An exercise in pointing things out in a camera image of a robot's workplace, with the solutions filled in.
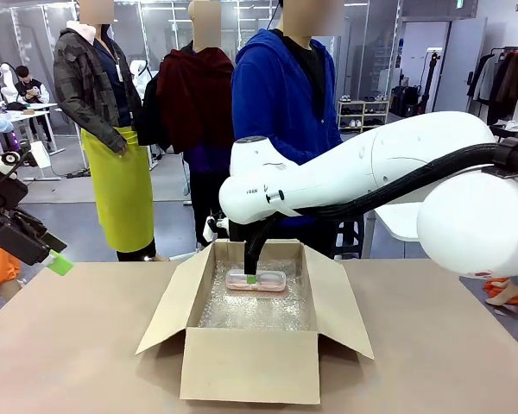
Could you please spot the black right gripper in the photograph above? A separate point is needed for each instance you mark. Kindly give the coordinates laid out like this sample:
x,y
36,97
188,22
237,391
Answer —
x,y
239,233

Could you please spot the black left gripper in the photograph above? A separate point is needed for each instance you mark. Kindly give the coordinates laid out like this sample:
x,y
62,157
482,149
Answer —
x,y
13,233

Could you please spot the pink transparent glasses case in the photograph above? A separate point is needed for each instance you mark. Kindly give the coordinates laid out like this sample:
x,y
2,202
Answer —
x,y
272,282

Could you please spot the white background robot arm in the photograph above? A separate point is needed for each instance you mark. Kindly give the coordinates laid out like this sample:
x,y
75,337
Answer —
x,y
2,79

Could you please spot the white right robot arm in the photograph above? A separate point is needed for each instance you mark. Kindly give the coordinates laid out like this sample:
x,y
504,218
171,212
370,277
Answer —
x,y
371,172

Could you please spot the clear bubble wrap sheet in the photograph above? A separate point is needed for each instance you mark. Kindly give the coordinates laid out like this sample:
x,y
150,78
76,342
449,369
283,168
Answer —
x,y
250,312

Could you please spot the mannequin with yellow apron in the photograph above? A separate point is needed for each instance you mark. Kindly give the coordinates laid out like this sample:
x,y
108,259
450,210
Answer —
x,y
121,194

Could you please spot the open brown cardboard box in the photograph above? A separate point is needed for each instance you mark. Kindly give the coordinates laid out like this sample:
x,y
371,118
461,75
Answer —
x,y
250,366

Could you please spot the black stool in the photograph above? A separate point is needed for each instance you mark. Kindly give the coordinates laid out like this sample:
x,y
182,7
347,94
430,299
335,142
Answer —
x,y
349,239

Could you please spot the white background desk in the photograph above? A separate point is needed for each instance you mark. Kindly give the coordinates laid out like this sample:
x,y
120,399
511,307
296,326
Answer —
x,y
21,113

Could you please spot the mannequin with red shawl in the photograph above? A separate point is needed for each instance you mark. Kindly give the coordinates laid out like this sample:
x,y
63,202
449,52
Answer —
x,y
194,103

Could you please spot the person in blue hoodie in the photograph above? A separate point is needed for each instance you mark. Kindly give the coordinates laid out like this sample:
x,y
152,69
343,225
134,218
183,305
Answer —
x,y
276,95

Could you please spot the seated person in varsity jacket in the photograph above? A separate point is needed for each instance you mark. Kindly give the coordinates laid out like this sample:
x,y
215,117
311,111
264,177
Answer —
x,y
29,88

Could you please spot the wooden shoe rack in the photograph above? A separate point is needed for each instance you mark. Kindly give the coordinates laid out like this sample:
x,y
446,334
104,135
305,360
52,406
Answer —
x,y
362,114

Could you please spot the black suitcase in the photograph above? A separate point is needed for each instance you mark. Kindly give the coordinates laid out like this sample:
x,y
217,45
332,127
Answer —
x,y
403,101

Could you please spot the barefoot mannequin in jeans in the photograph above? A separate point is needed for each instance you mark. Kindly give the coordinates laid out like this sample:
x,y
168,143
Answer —
x,y
507,294

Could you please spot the black tripod stand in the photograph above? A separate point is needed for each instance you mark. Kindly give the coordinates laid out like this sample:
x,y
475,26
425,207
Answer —
x,y
431,82

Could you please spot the black clothes rack with coats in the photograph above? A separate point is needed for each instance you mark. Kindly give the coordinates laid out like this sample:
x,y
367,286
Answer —
x,y
505,82

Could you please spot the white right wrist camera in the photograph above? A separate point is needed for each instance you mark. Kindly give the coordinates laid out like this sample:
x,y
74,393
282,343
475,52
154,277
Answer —
x,y
211,228

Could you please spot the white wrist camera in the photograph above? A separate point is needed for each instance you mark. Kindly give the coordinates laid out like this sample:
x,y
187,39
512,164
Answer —
x,y
211,228
8,158

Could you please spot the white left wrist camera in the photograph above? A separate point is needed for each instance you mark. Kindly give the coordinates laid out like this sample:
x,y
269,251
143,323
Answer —
x,y
8,158

